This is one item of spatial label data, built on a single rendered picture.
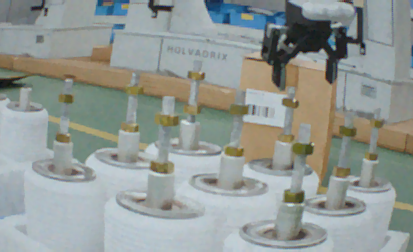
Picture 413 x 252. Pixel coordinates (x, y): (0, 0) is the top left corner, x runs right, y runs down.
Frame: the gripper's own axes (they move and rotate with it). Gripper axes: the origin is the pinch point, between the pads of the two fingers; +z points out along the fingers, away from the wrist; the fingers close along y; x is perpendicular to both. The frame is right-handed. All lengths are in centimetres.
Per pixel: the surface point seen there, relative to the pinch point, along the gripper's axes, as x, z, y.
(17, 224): 27, -5, 49
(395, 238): 37.3, 1.4, 4.0
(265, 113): -55, 42, -23
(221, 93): -157, 98, -58
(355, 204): 39.6, -10.2, 15.9
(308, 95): -51, 36, -32
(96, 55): -255, 123, -30
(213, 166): 18.6, -2.8, 22.2
